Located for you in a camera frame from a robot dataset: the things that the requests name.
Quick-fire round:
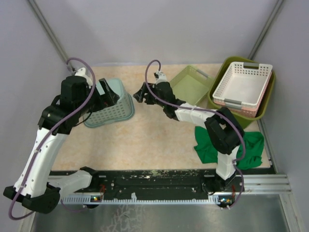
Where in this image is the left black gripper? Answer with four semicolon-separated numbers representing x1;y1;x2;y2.
75;78;119;117

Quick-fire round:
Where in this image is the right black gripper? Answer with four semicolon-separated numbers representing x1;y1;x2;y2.
133;82;166;109

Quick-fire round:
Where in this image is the teal perforated plastic basket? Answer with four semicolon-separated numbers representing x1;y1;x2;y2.
84;78;135;128

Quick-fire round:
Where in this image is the light green shallow basket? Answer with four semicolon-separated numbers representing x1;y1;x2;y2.
169;65;214;105

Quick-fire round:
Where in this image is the white perforated basket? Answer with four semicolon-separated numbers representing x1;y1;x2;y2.
212;61;273;111

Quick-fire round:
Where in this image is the pink perforated basket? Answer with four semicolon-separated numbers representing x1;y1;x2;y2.
212;69;272;117

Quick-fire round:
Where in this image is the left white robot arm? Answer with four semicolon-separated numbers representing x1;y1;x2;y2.
3;68;120;214

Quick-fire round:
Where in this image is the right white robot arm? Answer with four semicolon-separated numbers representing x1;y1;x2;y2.
133;71;244;193

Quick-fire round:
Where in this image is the green cloth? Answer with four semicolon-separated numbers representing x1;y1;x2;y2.
194;126;264;170

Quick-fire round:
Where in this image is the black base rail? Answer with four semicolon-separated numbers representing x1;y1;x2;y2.
48;169;244;200

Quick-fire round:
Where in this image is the left aluminium frame post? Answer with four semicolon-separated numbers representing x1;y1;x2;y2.
26;0;75;72

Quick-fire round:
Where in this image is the aluminium frame post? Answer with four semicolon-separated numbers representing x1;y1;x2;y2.
26;0;75;72
247;0;286;60

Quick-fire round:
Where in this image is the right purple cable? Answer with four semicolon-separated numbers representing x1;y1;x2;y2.
144;59;247;210

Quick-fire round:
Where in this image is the purple cable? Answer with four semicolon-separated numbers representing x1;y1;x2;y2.
144;59;247;210
8;57;96;221

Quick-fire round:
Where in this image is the white slotted cable duct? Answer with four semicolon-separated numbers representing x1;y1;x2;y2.
62;193;228;205

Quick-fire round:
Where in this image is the aluminium extrusion rail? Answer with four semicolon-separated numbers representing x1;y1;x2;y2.
244;174;292;195

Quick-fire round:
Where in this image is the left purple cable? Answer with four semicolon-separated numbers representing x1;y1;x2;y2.
8;57;96;221

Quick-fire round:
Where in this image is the right aluminium frame post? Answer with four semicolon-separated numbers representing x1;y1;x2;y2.
247;0;286;60

